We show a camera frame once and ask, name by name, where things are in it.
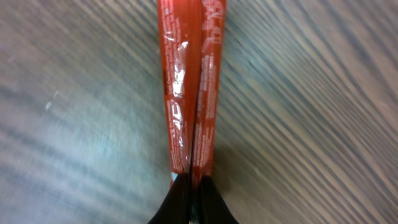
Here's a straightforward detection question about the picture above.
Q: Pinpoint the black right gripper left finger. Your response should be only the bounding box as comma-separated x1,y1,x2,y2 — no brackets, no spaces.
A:
148,174,190,224

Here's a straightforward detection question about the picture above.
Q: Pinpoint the red stick packet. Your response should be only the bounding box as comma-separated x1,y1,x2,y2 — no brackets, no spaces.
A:
156,0,228,189

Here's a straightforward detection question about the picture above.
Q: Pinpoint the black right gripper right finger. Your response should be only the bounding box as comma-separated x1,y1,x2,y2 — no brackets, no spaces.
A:
197,175,239,224

